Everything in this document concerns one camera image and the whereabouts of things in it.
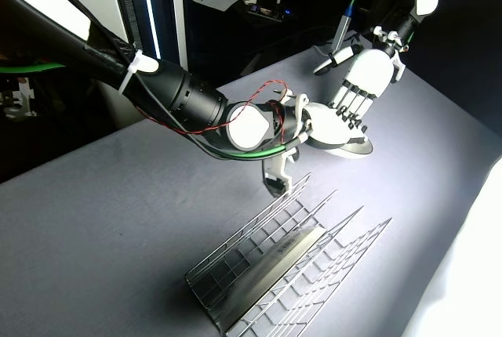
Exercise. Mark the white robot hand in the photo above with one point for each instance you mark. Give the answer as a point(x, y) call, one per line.
point(372, 70)
point(325, 125)

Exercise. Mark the black device with blue light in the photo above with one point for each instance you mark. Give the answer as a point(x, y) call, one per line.
point(270, 11)

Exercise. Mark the grey table cloth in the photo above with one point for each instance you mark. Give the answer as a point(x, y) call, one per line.
point(117, 235)

